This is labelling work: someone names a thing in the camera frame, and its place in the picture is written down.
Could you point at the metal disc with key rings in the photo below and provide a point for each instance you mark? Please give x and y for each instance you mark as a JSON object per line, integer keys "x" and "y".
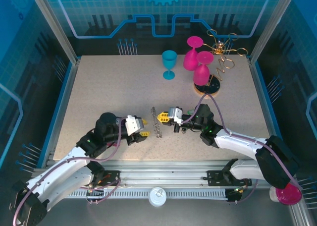
{"x": 156, "y": 127}

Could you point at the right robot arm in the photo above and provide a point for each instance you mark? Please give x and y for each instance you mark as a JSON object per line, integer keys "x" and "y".
{"x": 237, "y": 144}

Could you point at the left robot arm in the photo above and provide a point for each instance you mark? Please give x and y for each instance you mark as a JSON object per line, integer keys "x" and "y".
{"x": 62, "y": 164}

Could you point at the pink plastic goblet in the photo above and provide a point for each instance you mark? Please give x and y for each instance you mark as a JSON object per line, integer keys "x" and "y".
{"x": 190, "y": 61}
{"x": 200, "y": 73}

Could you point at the blue plastic goblet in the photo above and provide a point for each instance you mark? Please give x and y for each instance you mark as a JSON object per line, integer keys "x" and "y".
{"x": 169, "y": 58}

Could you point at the white tin can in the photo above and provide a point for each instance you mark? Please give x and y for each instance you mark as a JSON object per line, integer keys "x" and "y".
{"x": 157, "y": 197}

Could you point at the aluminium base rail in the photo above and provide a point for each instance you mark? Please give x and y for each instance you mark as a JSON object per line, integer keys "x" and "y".
{"x": 161, "y": 171}

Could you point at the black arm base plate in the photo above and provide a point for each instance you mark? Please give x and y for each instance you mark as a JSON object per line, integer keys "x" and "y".
{"x": 214, "y": 177}
{"x": 112, "y": 177}

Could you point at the aluminium table side rail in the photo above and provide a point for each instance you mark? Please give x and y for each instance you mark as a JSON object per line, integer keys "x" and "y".
{"x": 65, "y": 94}
{"x": 262, "y": 99}

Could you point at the aluminium frame post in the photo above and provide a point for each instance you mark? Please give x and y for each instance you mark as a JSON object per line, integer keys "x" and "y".
{"x": 272, "y": 25}
{"x": 53, "y": 25}

